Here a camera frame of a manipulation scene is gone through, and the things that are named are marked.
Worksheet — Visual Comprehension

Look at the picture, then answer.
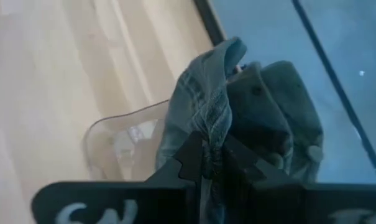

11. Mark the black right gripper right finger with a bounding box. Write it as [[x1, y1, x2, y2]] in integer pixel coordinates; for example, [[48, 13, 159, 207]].
[[224, 135, 376, 224]]

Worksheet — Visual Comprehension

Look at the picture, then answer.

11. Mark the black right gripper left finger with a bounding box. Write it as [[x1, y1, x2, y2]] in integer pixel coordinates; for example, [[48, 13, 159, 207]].
[[30, 132, 204, 224]]

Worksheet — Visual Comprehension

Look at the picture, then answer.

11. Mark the clear plastic bin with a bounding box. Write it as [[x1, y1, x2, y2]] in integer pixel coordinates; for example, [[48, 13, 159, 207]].
[[81, 99, 172, 182]]

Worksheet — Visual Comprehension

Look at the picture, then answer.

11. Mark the black frame bar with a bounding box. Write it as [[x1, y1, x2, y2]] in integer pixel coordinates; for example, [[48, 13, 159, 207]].
[[291, 0, 376, 175]]

